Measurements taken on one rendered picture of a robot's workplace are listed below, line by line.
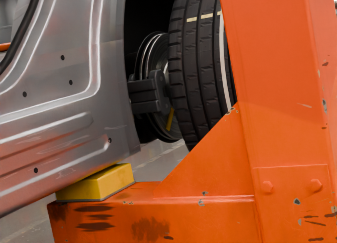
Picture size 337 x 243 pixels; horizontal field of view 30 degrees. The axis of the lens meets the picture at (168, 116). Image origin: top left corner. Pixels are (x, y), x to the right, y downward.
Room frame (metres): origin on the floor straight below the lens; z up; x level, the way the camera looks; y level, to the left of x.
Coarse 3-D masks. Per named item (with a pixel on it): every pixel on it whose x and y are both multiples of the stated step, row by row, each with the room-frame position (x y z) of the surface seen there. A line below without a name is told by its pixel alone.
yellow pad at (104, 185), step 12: (108, 168) 1.43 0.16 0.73; (120, 168) 1.41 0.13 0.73; (84, 180) 1.36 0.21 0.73; (96, 180) 1.34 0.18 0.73; (108, 180) 1.37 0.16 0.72; (120, 180) 1.40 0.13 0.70; (132, 180) 1.44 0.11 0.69; (60, 192) 1.40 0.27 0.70; (72, 192) 1.38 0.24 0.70; (84, 192) 1.36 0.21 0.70; (96, 192) 1.34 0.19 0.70; (108, 192) 1.36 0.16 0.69
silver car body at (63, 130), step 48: (0, 0) 3.56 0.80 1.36; (48, 0) 1.36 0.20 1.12; (96, 0) 1.46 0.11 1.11; (0, 48) 1.80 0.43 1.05; (48, 48) 1.31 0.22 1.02; (96, 48) 1.42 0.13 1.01; (0, 96) 1.17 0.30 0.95; (48, 96) 1.28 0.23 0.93; (96, 96) 1.38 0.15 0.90; (0, 144) 1.11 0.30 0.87; (48, 144) 1.22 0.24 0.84; (96, 144) 1.35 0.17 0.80; (0, 192) 1.10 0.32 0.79; (48, 192) 1.20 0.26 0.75
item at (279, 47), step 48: (240, 0) 1.11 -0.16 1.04; (288, 0) 1.07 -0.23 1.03; (240, 48) 1.12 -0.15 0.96; (288, 48) 1.07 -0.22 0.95; (336, 48) 1.15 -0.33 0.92; (240, 96) 1.13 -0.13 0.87; (288, 96) 1.08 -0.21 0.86; (336, 96) 1.12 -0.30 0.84; (288, 144) 1.09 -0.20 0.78; (336, 144) 1.08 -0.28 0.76; (288, 192) 1.09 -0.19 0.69; (336, 192) 1.05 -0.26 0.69; (288, 240) 1.10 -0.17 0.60; (336, 240) 1.05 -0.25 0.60
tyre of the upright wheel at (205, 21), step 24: (192, 0) 1.58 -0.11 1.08; (216, 0) 1.54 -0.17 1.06; (192, 24) 1.54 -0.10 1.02; (216, 24) 1.51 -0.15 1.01; (168, 48) 1.56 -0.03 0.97; (192, 48) 1.52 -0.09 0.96; (216, 48) 1.48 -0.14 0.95; (168, 72) 1.56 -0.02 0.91; (192, 72) 1.51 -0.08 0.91; (216, 72) 1.48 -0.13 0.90; (192, 96) 1.51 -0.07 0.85; (216, 96) 1.47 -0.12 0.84; (192, 120) 1.52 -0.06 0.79; (216, 120) 1.49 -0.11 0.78; (192, 144) 1.55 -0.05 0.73
